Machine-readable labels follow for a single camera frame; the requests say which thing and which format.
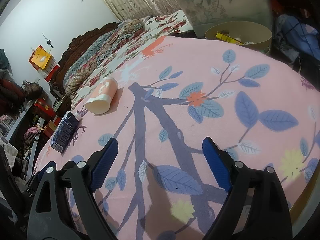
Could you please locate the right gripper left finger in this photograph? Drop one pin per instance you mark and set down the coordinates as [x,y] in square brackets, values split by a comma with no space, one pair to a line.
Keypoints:
[50,214]

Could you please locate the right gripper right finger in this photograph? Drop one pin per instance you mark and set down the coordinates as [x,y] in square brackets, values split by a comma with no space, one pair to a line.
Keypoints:
[255,206]

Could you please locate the beige round trash bin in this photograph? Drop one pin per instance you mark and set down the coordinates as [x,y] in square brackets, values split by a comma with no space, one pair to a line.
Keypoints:
[254,35]

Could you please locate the dark blue carton box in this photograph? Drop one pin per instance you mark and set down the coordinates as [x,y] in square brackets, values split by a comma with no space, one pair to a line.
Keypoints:
[65,131]

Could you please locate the pink floral bed blanket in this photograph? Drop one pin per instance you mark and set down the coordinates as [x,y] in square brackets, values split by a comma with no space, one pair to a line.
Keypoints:
[172,95]

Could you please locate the red gift box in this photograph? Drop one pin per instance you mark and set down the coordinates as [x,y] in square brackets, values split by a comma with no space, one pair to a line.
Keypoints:
[43,110]

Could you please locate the dark wooden headboard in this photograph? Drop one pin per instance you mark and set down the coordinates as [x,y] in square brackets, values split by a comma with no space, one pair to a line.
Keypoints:
[72,60]

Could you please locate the red floral quilt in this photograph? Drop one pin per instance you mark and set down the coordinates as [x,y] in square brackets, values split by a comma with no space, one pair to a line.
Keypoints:
[134,36]

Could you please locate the blue clothes pile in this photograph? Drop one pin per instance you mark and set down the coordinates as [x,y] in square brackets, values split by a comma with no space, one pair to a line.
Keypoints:
[293,39]

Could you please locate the yellow snack packet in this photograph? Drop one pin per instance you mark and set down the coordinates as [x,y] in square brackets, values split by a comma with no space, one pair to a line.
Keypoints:
[226,38]

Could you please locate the lower clear storage bin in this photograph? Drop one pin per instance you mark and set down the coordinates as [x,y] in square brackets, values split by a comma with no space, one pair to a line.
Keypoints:
[204,14]

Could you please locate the yellow red wall calendar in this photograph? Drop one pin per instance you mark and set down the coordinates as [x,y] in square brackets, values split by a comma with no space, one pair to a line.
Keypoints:
[43,62]

